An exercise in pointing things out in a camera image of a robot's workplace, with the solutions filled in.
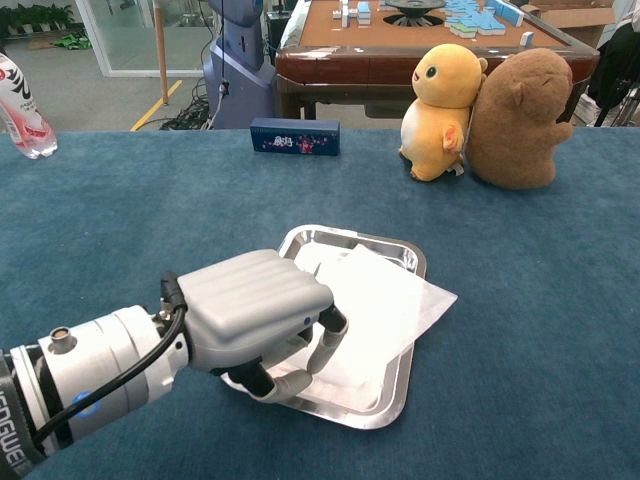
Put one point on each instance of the white blue mahjong tile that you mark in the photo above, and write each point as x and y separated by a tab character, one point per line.
526	38

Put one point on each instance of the black mahjong table dial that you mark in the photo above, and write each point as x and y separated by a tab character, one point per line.
415	7

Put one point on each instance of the brown mahjong table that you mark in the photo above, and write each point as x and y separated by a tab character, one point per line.
350	70

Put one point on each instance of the silver metal tray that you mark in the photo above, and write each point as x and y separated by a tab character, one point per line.
350	240

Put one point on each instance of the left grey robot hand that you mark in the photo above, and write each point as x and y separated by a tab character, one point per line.
250	300

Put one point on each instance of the white paper napkin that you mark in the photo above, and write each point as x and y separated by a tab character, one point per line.
385	310

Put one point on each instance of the blue tablecloth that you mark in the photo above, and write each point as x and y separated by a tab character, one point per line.
500	300

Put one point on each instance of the brown plush toy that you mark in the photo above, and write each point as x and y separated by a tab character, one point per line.
515	130

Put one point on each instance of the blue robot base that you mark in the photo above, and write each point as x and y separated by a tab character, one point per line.
240	75

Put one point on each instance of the yellow plush toy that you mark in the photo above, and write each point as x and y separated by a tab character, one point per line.
435	120

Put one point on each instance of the dark blue printed box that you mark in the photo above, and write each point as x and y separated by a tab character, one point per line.
295	139

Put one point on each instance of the black garment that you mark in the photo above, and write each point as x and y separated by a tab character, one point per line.
617	70

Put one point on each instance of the clear plastic drink bottle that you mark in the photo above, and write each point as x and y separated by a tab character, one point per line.
25	115

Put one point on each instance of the wooden pole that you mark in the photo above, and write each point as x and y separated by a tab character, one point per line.
161	50

